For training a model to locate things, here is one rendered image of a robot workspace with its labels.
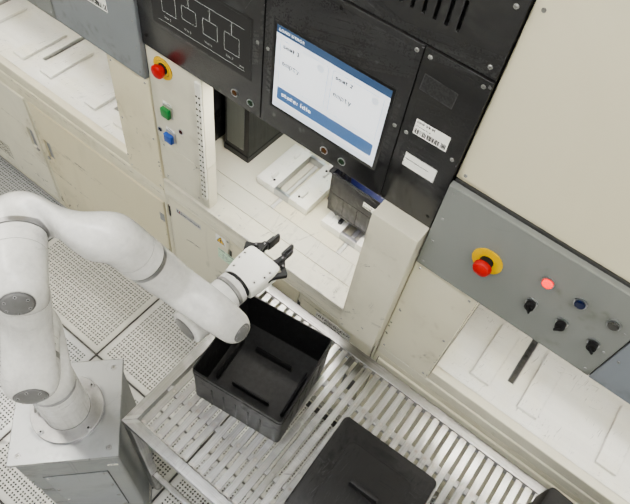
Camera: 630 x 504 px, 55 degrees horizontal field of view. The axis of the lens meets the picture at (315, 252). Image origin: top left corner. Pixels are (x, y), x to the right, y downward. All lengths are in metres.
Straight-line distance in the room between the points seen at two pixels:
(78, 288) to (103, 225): 1.82
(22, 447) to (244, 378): 0.60
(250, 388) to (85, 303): 1.26
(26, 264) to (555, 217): 0.92
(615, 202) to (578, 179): 0.07
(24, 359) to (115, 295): 1.50
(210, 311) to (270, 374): 0.57
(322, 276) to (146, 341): 1.10
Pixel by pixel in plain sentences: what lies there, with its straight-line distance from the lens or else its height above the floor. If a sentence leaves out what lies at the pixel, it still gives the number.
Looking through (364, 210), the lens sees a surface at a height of 1.05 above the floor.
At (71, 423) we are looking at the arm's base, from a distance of 1.77.
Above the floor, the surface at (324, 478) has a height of 0.86.
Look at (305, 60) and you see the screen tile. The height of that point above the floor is 1.63.
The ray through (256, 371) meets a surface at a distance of 1.80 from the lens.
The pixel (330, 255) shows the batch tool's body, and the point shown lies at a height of 0.87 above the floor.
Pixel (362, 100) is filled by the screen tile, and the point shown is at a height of 1.62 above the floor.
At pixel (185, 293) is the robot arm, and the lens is 1.26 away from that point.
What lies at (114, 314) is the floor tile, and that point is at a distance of 2.81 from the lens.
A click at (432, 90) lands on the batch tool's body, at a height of 1.73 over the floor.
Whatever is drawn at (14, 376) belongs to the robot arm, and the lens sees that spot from 1.41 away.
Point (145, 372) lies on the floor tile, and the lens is 2.67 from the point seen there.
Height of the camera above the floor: 2.43
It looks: 55 degrees down
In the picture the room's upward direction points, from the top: 11 degrees clockwise
